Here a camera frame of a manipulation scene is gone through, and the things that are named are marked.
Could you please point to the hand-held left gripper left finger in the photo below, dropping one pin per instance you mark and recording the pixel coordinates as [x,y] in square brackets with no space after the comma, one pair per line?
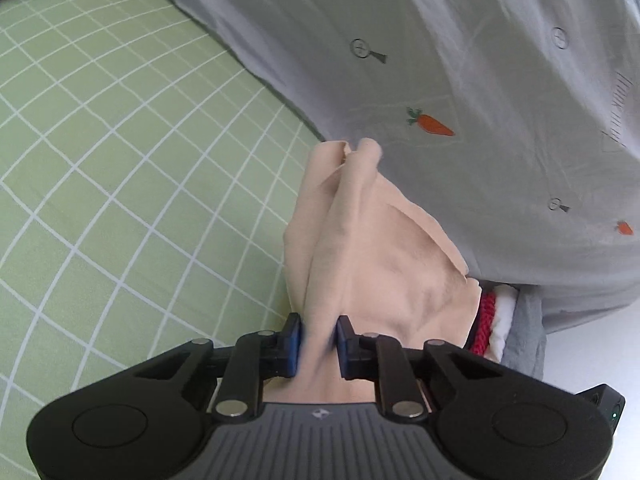
[294,352]

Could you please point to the grey folded cloth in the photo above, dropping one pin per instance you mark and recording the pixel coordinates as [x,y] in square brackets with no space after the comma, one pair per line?
[525,340]

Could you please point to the grey carrot print quilt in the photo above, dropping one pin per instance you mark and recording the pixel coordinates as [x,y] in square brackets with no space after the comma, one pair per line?
[450,60]

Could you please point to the red knit garment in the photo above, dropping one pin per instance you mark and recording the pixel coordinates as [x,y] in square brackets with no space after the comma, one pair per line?
[484,325]

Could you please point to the green checked bed sheet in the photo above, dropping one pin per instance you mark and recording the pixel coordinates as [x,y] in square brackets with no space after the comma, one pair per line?
[125,160]

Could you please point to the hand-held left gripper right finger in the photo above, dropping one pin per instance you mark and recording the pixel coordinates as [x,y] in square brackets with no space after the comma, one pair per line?
[344,352]

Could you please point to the peach long-sleeve sweater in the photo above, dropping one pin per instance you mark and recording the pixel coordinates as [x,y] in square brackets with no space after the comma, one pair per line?
[375,260]

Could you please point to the white cloth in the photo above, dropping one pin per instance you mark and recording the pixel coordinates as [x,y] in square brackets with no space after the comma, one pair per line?
[504,320]

